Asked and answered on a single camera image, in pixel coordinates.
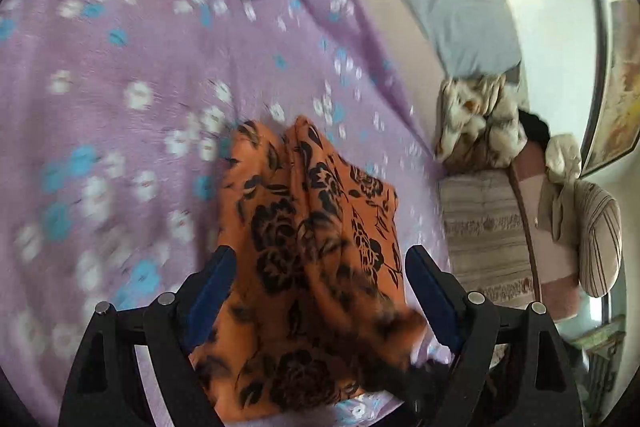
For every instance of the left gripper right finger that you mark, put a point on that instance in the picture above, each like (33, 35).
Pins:
(510, 367)

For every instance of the purple floral bed sheet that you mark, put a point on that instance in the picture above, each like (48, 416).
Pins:
(116, 124)

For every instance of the grey blue pillow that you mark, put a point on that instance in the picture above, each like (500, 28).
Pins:
(471, 37)

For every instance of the orange black floral garment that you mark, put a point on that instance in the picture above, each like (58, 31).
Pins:
(317, 312)

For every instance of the cream brown patterned blanket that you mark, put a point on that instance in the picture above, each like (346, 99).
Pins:
(479, 125)

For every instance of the striped beige cushion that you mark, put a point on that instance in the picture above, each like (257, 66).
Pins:
(600, 251)

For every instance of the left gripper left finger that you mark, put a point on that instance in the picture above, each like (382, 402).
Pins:
(105, 386)

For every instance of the framed wall painting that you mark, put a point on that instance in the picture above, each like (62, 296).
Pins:
(613, 127)

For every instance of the striped folded quilt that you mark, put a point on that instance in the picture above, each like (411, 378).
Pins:
(486, 238)

